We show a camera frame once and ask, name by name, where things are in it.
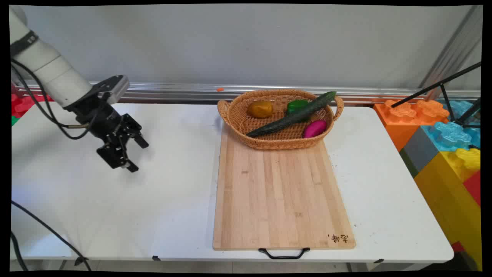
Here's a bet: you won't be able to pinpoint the aluminium rail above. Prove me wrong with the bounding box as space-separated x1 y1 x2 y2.
15 80 481 105

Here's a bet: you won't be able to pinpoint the bamboo cutting board with handle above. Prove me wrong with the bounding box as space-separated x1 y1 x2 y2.
212 123 356 260

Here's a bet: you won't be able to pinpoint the orange giant building block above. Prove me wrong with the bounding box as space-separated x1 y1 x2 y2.
374 99 450 152

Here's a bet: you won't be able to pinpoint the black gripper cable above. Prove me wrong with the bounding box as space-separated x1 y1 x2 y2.
11 58 95 140

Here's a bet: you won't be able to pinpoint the woven wicker basket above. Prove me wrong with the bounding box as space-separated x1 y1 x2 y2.
217 89 344 150

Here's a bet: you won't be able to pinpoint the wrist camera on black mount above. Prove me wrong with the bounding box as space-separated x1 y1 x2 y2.
91 75 130 105

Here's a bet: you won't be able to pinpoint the yellow toy pepper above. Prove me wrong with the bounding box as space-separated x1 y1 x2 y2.
247 100 274 118

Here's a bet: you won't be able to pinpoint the magenta toy sweet potato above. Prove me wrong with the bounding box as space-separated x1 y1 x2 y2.
303 120 327 139

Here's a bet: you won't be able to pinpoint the yellow giant building block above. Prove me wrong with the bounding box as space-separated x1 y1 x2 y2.
414 148 482 270

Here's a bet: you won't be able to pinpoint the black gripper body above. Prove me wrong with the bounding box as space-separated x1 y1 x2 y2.
65 93 124 145

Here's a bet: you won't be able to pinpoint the black velcro strap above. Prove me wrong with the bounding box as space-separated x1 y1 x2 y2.
10 32 39 57

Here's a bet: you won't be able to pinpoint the dark green toy cucumber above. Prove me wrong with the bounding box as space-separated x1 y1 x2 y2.
246 91 337 138

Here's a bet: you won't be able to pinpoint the black tripod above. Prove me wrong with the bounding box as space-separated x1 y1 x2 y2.
391 62 482 128

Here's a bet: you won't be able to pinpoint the grey giant building block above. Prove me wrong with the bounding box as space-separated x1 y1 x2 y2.
399 126 441 178

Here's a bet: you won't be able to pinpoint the thin black cable with connector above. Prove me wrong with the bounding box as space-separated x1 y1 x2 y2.
11 200 92 271

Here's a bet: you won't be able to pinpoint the blue giant building block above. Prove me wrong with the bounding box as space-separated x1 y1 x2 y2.
421 100 481 152

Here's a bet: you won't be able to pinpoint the green toy pepper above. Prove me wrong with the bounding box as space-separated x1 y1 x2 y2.
286 99 311 116

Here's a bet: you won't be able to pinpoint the aluminium frame post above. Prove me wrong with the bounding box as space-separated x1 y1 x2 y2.
419 5 483 100

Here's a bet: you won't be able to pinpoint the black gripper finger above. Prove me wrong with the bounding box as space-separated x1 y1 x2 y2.
96 135 139 173
120 114 150 149

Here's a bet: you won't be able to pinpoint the red foam blocks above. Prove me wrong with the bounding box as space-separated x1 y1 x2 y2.
11 93 64 118

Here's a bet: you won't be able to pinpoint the thick black cable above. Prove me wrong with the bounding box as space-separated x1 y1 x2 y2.
10 230 29 271

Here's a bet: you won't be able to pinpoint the red giant building block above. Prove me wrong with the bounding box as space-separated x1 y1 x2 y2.
463 171 481 207

